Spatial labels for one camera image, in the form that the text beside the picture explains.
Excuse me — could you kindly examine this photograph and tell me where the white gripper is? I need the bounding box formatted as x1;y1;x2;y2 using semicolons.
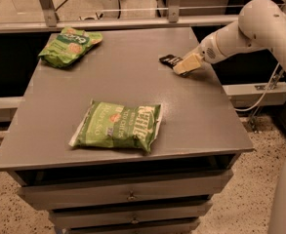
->
173;36;226;75

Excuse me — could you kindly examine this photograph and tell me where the black rxbar chocolate bar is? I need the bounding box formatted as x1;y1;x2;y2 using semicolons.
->
159;55;183;69

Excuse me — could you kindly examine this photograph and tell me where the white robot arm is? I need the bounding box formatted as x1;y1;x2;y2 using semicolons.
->
173;0;286;234

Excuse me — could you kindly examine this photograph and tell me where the green kettle jalapeno chip bag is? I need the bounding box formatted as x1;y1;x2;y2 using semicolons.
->
69;100;162;153

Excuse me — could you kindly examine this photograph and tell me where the green rice cake bag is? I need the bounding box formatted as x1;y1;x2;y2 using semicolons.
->
38;27;102;68

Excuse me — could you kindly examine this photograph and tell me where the grey metal railing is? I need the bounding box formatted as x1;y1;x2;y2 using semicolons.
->
0;0;286;35

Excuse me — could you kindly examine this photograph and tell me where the grey drawer cabinet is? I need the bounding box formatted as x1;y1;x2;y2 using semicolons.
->
0;28;253;234

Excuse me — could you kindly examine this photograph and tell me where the top grey drawer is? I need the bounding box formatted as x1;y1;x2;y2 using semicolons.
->
18;170;233;210

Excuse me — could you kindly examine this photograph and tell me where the grey drawer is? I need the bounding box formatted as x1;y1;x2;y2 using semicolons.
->
67;218;200;234
49;198;212;229
18;170;233;210

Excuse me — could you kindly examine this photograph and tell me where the middle grey drawer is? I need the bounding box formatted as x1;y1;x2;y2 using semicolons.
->
49;198;212;229

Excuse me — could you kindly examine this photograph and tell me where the bottom grey drawer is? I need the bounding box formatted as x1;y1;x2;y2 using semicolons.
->
67;218;200;234

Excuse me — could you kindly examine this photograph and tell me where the white cable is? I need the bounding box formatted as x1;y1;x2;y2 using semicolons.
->
234;61;282;113

